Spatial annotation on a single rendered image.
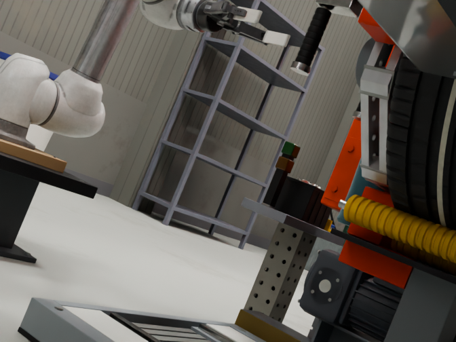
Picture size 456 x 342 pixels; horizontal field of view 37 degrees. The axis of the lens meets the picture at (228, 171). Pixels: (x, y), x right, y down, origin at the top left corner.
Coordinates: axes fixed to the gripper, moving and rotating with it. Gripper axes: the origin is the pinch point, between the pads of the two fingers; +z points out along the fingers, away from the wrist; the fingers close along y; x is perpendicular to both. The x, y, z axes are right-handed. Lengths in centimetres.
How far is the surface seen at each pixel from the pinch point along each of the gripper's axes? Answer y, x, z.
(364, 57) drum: -10.8, 1.4, 19.9
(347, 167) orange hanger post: -59, -18, 0
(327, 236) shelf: -83, -40, -9
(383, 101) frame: 7.4, -11.5, 37.8
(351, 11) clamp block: 0.8, 7.1, 19.3
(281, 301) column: -77, -65, -13
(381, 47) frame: 9.8, -2.1, 34.2
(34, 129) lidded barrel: -149, -49, -262
